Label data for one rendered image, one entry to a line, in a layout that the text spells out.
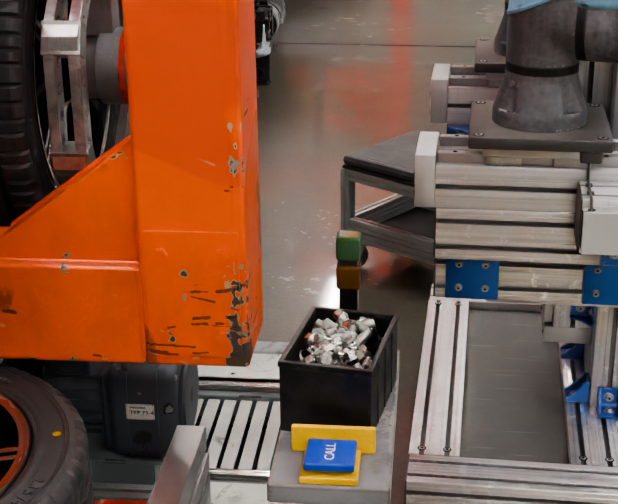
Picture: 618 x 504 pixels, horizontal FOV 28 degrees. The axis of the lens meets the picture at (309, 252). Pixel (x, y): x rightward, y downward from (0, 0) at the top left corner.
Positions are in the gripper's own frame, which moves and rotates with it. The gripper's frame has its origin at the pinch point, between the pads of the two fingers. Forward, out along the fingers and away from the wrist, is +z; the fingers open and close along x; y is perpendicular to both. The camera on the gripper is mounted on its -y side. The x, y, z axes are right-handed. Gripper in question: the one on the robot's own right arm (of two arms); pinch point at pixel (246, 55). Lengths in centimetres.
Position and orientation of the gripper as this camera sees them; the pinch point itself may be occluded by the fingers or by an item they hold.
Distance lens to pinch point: 246.7
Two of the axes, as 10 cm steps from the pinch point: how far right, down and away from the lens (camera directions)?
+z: -1.0, 3.7, -9.2
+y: -0.1, -9.3, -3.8
